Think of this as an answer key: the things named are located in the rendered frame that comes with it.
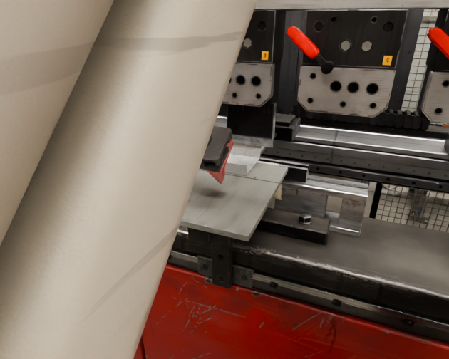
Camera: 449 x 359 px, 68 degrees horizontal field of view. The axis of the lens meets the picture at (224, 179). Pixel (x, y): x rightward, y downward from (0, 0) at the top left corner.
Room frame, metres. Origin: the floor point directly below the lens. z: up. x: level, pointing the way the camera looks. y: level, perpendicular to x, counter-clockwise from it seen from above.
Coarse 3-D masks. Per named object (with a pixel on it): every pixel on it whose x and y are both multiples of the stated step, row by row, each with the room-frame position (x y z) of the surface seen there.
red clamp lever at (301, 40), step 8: (288, 32) 0.58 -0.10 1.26; (296, 32) 0.57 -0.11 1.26; (296, 40) 0.57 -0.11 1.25; (304, 40) 0.57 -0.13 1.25; (304, 48) 0.57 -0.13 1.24; (312, 48) 0.56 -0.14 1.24; (312, 56) 0.56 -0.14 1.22; (320, 56) 0.56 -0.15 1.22; (320, 64) 0.56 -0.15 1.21; (328, 64) 0.55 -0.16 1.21; (328, 72) 0.55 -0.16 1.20
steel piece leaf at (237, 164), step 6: (234, 156) 0.69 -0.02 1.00; (240, 156) 0.69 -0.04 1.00; (246, 156) 0.69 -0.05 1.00; (228, 162) 0.65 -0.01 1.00; (234, 162) 0.65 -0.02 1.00; (240, 162) 0.65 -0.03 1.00; (246, 162) 0.65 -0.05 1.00; (252, 162) 0.65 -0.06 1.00; (228, 168) 0.60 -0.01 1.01; (234, 168) 0.60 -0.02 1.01; (240, 168) 0.59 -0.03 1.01; (246, 168) 0.59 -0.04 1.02; (234, 174) 0.60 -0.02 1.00; (240, 174) 0.59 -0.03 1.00; (246, 174) 0.59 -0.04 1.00
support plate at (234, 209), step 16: (208, 176) 0.59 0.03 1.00; (224, 176) 0.59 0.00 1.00; (256, 176) 0.59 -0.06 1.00; (272, 176) 0.59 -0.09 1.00; (192, 192) 0.52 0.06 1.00; (208, 192) 0.52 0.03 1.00; (224, 192) 0.52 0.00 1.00; (240, 192) 0.52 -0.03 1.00; (256, 192) 0.52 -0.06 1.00; (272, 192) 0.52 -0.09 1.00; (192, 208) 0.47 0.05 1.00; (208, 208) 0.47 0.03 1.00; (224, 208) 0.47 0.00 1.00; (240, 208) 0.47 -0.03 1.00; (256, 208) 0.47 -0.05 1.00; (192, 224) 0.42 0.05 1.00; (208, 224) 0.42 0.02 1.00; (224, 224) 0.42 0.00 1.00; (240, 224) 0.42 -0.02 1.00; (256, 224) 0.42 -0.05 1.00
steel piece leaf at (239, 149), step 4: (236, 144) 0.71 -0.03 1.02; (240, 144) 0.71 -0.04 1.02; (244, 144) 0.70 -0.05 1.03; (232, 148) 0.71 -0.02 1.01; (236, 148) 0.70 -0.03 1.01; (240, 148) 0.70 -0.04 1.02; (244, 148) 0.70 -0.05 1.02; (248, 148) 0.70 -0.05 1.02; (252, 148) 0.69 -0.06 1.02; (256, 148) 0.69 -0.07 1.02; (260, 148) 0.69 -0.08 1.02; (232, 152) 0.70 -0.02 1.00; (236, 152) 0.70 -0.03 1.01; (240, 152) 0.70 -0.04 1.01; (244, 152) 0.69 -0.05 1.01; (248, 152) 0.69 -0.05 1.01; (252, 152) 0.69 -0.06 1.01; (256, 152) 0.69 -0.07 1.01; (260, 152) 0.68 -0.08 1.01; (252, 156) 0.69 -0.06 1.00; (256, 156) 0.68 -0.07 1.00
